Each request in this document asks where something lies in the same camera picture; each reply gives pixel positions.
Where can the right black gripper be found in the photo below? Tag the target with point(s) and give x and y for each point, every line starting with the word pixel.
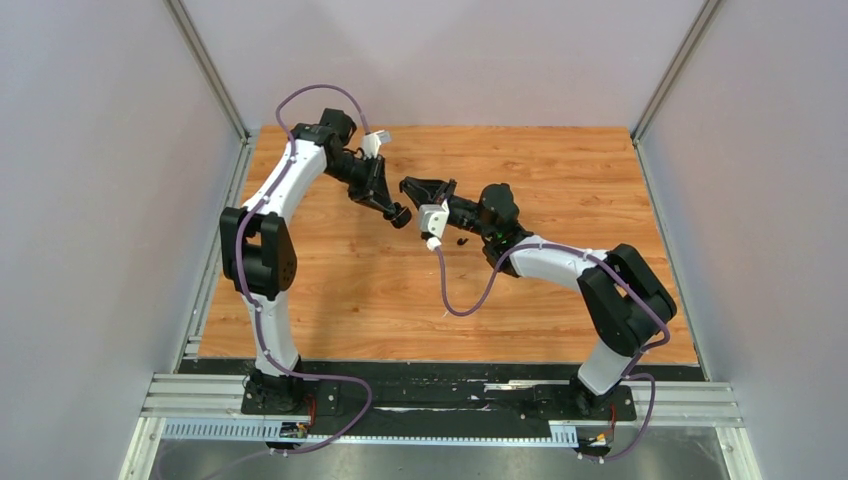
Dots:
pixel 430 192

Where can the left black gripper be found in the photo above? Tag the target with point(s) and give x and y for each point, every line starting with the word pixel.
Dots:
pixel 373 190

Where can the black earbud charging case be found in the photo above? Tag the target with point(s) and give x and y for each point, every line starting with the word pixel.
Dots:
pixel 401 217

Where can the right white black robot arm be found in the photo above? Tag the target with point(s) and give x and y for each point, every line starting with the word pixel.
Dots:
pixel 628 305

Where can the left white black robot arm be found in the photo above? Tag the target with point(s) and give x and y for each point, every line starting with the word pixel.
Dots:
pixel 258 254

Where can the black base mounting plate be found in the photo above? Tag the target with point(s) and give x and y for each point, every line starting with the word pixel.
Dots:
pixel 435 399

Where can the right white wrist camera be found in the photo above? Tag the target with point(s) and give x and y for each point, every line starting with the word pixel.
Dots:
pixel 433 219

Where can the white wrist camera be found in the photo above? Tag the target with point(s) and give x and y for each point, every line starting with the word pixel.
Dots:
pixel 373 141
pixel 433 219

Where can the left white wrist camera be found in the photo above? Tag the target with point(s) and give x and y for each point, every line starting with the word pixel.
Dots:
pixel 373 141

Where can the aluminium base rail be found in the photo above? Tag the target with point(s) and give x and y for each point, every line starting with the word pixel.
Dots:
pixel 195 406

